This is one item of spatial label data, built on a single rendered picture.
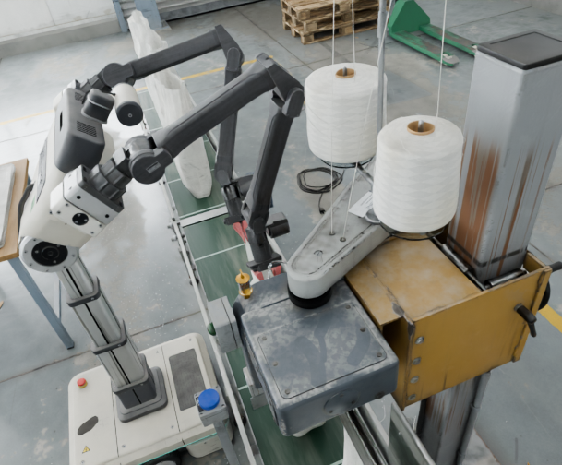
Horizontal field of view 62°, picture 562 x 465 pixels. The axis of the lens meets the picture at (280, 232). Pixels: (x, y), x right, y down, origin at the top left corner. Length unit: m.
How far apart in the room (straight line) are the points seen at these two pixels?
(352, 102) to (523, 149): 0.31
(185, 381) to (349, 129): 1.56
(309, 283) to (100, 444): 1.50
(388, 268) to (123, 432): 1.49
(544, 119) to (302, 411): 0.63
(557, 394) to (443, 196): 1.88
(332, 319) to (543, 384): 1.76
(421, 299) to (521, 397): 1.58
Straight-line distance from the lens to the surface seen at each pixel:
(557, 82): 0.88
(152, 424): 2.17
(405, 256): 1.05
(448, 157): 0.75
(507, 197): 0.95
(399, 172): 0.75
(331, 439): 1.86
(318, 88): 0.94
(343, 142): 0.95
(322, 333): 0.91
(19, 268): 2.56
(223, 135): 1.60
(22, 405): 2.87
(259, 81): 1.12
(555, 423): 2.48
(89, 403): 2.34
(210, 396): 1.44
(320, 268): 0.91
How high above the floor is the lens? 2.06
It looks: 40 degrees down
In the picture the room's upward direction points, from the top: 8 degrees counter-clockwise
